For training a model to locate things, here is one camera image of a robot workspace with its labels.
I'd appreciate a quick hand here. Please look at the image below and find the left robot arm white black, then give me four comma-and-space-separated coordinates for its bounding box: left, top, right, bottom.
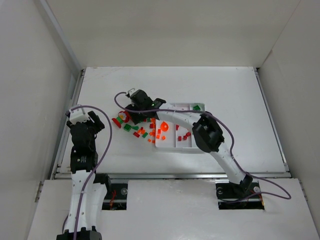
56, 108, 109, 240

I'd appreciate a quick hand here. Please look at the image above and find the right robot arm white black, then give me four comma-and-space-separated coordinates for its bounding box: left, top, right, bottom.
126, 88, 253, 194

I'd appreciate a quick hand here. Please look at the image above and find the green lego 2x2 brick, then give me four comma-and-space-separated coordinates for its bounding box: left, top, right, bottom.
123, 124, 132, 132

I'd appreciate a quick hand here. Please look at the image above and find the orange round lego piece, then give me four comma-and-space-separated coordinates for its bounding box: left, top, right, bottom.
160, 121, 169, 132

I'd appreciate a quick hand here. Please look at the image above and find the white three-compartment tray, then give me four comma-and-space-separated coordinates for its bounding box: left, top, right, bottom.
155, 102, 205, 154

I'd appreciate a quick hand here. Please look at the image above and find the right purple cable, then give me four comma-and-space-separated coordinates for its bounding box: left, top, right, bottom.
113, 91, 292, 200

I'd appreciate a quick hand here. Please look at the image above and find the purple cable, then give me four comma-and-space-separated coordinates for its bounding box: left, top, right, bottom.
61, 104, 112, 240
113, 91, 292, 200

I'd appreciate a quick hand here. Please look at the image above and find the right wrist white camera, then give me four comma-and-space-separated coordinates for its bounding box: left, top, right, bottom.
126, 88, 136, 98

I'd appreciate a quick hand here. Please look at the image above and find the wrist white camera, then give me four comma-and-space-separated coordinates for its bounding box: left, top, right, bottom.
67, 107, 89, 125
126, 88, 136, 98

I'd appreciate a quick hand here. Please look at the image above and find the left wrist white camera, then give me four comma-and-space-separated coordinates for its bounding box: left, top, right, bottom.
67, 107, 89, 125

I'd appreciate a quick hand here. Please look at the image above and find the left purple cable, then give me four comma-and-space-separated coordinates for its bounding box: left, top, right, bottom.
61, 104, 112, 240

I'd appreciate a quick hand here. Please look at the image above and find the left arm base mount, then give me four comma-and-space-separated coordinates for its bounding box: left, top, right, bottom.
97, 173, 129, 211

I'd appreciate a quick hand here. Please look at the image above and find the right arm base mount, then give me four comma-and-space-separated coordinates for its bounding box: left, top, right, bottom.
215, 181, 265, 210

